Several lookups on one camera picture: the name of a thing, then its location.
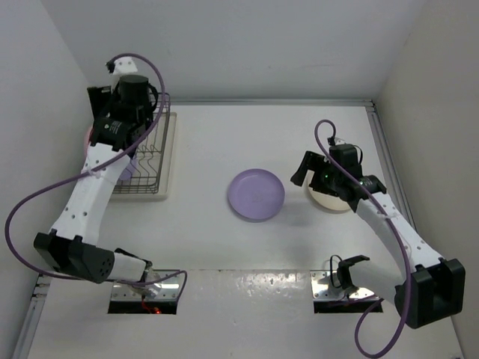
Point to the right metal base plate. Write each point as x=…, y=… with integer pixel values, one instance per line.
x=325, y=288

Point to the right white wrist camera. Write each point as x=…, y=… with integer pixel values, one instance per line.
x=335, y=141

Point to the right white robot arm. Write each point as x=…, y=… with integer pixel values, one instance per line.
x=431, y=286

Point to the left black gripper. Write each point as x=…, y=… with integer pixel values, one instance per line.
x=101, y=97

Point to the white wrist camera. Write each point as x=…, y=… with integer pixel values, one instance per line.
x=121, y=66
x=335, y=141

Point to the purple plate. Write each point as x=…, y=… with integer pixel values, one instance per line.
x=256, y=194
x=128, y=171

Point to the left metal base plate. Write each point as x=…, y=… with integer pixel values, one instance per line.
x=166, y=288

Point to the beige drip tray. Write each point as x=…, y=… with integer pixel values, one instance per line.
x=168, y=168

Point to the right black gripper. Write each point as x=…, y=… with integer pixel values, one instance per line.
x=312, y=161

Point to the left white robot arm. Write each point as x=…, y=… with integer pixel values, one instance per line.
x=70, y=247

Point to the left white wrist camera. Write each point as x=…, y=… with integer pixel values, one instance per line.
x=121, y=66

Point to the pink plate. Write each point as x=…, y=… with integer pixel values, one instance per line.
x=87, y=138

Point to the metal base plate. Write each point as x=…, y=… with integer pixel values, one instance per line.
x=325, y=288
x=166, y=288

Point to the cream plate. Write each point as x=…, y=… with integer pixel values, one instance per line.
x=326, y=201

